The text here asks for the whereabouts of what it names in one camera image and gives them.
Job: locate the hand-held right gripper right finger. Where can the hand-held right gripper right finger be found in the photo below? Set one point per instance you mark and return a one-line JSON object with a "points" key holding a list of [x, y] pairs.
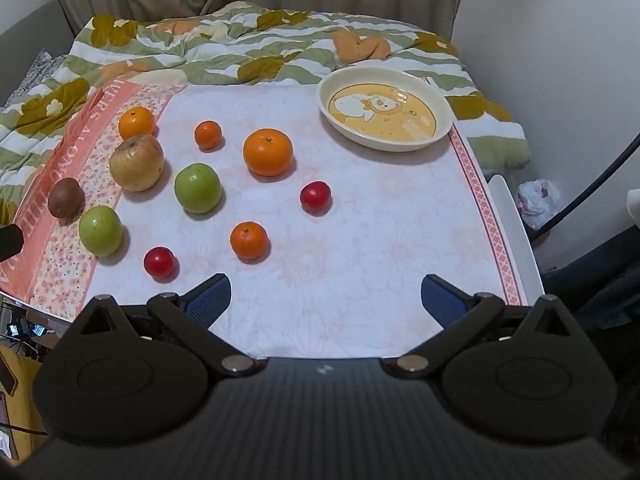
{"points": [[442, 297]]}

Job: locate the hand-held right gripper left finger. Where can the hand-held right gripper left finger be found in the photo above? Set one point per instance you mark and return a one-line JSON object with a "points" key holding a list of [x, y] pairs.
{"points": [[212, 296]]}

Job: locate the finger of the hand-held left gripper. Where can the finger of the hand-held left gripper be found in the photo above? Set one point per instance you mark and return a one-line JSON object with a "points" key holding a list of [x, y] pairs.
{"points": [[7, 242]]}

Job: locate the red cherry tomato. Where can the red cherry tomato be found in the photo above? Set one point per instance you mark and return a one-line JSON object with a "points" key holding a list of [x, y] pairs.
{"points": [[315, 197], [160, 261]]}

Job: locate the small orange tangerine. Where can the small orange tangerine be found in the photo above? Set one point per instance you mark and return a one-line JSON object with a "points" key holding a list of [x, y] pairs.
{"points": [[248, 240], [208, 134]]}

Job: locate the brown kiwi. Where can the brown kiwi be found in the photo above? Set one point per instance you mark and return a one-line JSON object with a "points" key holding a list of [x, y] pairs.
{"points": [[65, 197]]}

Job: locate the green apple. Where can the green apple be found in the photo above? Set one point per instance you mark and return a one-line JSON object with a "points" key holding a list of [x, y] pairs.
{"points": [[100, 230], [197, 187]]}

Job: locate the yellow red apple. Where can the yellow red apple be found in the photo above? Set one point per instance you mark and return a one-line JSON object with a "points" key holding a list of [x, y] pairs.
{"points": [[136, 162]]}

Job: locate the cream cartoon print plate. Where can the cream cartoon print plate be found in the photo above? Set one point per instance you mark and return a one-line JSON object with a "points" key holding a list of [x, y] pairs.
{"points": [[385, 110]]}

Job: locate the white table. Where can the white table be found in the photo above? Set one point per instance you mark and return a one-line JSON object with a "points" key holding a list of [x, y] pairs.
{"points": [[510, 230]]}

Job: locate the white plastic bag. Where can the white plastic bag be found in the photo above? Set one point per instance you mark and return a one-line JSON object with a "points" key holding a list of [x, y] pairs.
{"points": [[539, 202]]}

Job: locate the large orange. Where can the large orange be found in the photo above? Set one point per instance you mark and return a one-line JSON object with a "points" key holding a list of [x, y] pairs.
{"points": [[268, 152]]}

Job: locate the grey patterned cloth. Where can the grey patterned cloth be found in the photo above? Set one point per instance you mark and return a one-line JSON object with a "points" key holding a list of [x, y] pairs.
{"points": [[32, 70]]}

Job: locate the medium orange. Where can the medium orange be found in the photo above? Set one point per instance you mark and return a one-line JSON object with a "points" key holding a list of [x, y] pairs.
{"points": [[136, 122]]}

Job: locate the green striped floral quilt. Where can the green striped floral quilt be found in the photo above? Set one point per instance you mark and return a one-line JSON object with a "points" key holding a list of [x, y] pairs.
{"points": [[200, 55]]}

